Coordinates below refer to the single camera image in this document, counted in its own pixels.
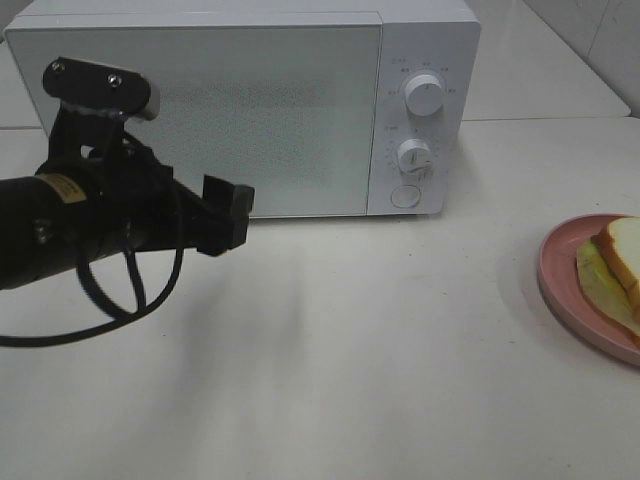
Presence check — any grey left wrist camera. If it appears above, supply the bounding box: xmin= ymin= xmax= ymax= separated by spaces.
xmin=42 ymin=57 xmax=160 ymax=121

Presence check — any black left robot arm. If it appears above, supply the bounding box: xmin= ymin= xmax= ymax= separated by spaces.
xmin=1 ymin=108 xmax=255 ymax=289

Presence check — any white microwave knob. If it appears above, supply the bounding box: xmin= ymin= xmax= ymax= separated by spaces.
xmin=397 ymin=139 xmax=433 ymax=175
xmin=404 ymin=72 xmax=444 ymax=117

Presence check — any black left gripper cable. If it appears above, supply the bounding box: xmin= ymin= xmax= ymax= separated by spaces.
xmin=0 ymin=129 xmax=186 ymax=349

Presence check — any round door release button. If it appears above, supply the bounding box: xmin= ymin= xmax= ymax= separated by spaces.
xmin=390 ymin=185 xmax=421 ymax=209

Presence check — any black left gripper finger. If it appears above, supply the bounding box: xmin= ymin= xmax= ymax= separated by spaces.
xmin=192 ymin=217 xmax=249 ymax=257
xmin=199 ymin=175 xmax=255 ymax=222

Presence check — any white bread sandwich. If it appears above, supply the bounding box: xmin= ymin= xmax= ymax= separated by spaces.
xmin=576 ymin=216 xmax=639 ymax=346

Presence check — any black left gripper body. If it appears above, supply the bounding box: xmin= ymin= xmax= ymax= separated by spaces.
xmin=47 ymin=105 xmax=205 ymax=260

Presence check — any white microwave oven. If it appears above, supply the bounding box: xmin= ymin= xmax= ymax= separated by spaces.
xmin=5 ymin=1 xmax=481 ymax=218

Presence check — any white microwave door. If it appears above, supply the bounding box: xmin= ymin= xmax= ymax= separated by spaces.
xmin=8 ymin=26 xmax=380 ymax=217

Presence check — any pink round plate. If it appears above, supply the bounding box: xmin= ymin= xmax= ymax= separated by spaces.
xmin=537 ymin=214 xmax=639 ymax=367

